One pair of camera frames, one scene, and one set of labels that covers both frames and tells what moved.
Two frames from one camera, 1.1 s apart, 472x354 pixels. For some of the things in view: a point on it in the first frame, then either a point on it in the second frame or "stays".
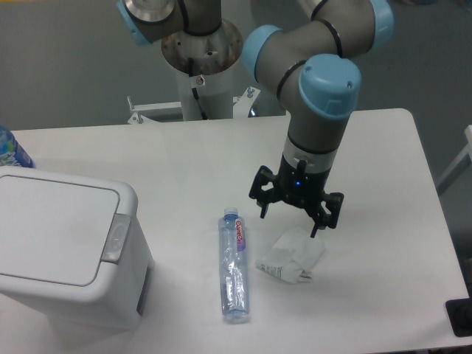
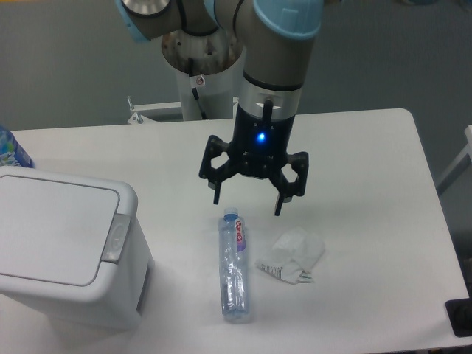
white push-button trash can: x=71 y=242 stays
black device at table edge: x=459 y=313 stays
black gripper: x=297 y=185 -> x=260 y=147
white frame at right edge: x=459 y=164 stays
